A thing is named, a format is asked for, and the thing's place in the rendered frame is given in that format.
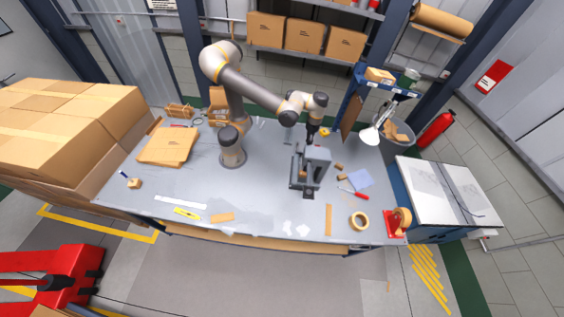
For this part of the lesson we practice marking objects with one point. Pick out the blue shelf stand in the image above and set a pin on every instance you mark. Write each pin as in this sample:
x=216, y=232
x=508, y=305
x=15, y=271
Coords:
x=359, y=72

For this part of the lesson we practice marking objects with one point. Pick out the clear tape roll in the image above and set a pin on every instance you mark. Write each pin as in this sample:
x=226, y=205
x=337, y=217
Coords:
x=412, y=74

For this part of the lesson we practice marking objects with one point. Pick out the white ruler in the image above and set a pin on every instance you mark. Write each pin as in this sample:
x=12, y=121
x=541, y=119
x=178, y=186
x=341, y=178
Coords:
x=180, y=202

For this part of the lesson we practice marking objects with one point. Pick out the red fire extinguisher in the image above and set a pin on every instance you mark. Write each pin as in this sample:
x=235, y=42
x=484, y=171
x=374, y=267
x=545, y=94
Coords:
x=435, y=128

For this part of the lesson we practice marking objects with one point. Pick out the grey shelf unit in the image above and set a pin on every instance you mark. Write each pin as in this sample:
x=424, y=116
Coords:
x=308, y=55

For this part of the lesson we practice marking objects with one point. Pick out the large lower cardboard box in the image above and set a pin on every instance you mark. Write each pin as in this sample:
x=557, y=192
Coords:
x=110, y=169

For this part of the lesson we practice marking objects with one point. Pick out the blue cart with grey top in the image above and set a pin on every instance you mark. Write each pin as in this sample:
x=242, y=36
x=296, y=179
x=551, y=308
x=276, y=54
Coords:
x=445, y=189

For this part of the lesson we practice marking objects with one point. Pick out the yellow utility knife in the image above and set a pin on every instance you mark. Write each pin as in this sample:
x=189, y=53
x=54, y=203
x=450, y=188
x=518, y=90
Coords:
x=187, y=213

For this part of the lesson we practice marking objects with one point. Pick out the small brown block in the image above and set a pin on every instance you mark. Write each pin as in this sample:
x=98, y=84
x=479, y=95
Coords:
x=342, y=176
x=339, y=166

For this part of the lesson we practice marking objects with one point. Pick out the tied cardboard bundle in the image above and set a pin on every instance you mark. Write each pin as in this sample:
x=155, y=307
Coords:
x=179, y=110

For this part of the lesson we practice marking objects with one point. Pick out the brown block in stapler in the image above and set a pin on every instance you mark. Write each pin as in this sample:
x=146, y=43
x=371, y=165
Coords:
x=302, y=174

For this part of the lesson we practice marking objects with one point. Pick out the flat cardboard sheet stack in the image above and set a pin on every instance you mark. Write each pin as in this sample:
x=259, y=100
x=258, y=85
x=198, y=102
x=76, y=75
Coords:
x=168, y=146

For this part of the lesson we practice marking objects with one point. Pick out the cardboard shelf box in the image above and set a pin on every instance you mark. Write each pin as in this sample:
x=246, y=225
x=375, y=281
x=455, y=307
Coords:
x=265, y=30
x=305, y=36
x=345, y=44

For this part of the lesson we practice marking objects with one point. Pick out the red pallet jack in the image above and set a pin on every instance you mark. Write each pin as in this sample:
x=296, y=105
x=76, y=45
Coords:
x=66, y=273

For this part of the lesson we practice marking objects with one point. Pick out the stacked small cardboard boxes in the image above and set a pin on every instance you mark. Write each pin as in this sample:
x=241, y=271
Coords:
x=218, y=108

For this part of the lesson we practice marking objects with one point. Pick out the brown clipboard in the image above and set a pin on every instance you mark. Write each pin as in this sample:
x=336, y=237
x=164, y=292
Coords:
x=351, y=116

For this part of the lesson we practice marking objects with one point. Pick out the yellow tape measure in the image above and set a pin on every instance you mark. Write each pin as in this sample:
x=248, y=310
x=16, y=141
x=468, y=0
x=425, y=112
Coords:
x=324, y=131

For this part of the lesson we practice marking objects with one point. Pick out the red wall sign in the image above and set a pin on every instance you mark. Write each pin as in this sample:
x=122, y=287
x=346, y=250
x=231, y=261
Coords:
x=493, y=76

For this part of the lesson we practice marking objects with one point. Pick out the kraft paper roll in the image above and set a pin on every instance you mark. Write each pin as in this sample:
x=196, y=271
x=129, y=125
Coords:
x=440, y=20

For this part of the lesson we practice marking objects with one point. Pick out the small flat cardboard piece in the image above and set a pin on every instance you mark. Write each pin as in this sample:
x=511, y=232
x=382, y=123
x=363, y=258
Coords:
x=222, y=217

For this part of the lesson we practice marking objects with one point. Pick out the grey waste bin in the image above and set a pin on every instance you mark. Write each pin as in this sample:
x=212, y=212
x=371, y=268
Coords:
x=396, y=152

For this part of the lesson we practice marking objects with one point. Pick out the small cardboard cube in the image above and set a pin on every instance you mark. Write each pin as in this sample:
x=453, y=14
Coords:
x=135, y=183

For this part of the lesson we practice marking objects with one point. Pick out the white wall sign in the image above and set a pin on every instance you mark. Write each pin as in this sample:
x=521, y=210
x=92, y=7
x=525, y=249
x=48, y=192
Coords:
x=161, y=3

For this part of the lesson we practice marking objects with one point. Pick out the red tape dispenser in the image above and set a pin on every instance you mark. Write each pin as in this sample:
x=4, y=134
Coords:
x=398, y=221

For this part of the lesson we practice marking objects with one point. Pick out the blue pen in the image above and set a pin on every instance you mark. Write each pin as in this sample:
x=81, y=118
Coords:
x=123, y=174

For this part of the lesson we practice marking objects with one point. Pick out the red pen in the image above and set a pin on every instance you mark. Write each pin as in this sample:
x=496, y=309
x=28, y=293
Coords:
x=178, y=126

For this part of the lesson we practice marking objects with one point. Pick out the narrow cardboard strip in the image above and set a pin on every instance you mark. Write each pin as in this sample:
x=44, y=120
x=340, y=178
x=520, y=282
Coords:
x=328, y=219

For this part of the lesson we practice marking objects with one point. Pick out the tan tape roll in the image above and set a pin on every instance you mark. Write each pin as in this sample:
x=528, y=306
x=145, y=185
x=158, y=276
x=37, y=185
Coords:
x=359, y=221

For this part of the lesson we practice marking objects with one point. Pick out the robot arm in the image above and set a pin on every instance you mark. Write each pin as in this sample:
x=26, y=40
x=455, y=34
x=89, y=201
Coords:
x=246, y=86

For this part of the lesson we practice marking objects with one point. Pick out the white desk lamp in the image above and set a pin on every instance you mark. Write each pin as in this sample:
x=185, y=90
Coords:
x=369, y=135

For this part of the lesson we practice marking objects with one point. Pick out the large cardboard box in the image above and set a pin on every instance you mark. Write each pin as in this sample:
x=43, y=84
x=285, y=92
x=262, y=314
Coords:
x=66, y=127
x=110, y=169

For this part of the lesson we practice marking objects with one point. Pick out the blue cloth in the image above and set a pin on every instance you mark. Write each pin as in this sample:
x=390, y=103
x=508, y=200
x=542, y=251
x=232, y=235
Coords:
x=361, y=179

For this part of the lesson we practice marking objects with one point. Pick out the cardboard scraps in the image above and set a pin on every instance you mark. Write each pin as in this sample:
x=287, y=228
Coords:
x=392, y=131

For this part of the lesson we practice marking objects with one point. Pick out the labelled small cardboard box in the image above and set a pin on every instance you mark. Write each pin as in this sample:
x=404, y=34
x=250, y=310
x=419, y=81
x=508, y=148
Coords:
x=380, y=76

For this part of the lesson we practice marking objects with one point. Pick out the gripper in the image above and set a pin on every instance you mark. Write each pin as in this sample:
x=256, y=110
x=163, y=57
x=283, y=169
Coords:
x=312, y=127

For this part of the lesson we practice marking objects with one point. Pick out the white paper scrap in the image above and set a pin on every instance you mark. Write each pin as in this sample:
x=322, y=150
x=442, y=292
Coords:
x=287, y=227
x=302, y=229

